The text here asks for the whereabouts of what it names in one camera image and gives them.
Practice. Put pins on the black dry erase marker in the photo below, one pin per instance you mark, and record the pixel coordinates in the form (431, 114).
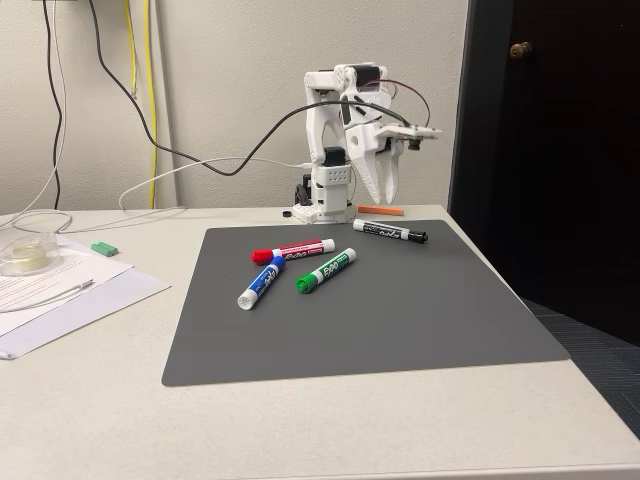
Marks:
(385, 230)

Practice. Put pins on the red dry erase marker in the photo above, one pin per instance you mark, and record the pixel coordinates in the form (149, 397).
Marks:
(300, 249)

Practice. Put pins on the green dry erase marker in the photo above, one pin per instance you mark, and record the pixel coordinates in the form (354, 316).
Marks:
(327, 270)

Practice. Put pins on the blue dry erase marker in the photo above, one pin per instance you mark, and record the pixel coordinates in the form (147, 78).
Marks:
(262, 282)

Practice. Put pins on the orange stick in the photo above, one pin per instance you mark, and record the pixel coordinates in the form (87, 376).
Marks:
(380, 210)

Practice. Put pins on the grey rubber mat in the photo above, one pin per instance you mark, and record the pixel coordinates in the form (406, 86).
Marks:
(380, 310)

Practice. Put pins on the dark wooden door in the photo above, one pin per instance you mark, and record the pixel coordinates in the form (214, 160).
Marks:
(560, 150)

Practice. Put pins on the brass door knob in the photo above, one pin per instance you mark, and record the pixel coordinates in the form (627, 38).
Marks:
(521, 50)

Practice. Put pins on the green eraser block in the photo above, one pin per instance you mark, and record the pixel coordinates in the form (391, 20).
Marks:
(104, 248)

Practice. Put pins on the white paper stack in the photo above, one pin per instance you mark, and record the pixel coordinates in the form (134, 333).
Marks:
(100, 310)

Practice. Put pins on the printed white paper sheet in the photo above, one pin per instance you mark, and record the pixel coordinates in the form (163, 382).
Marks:
(50, 285)

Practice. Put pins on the clear tape dispenser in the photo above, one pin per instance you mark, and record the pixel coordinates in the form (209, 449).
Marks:
(30, 255)

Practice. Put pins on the small camera on white mount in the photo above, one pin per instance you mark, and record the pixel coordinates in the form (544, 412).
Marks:
(410, 132)

